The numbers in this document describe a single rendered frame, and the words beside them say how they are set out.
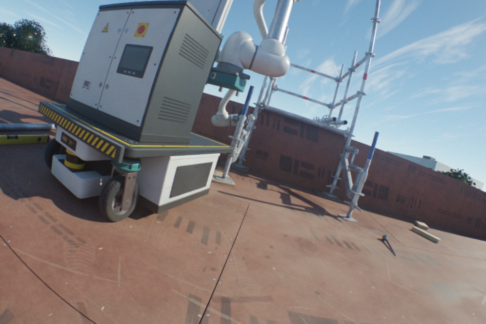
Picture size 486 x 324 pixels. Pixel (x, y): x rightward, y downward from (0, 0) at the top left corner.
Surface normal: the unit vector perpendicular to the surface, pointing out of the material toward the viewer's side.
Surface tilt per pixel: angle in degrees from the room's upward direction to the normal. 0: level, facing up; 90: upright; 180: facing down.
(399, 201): 90
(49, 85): 90
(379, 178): 90
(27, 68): 90
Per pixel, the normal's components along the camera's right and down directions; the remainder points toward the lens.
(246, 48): 0.16, 0.08
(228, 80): -0.30, -0.02
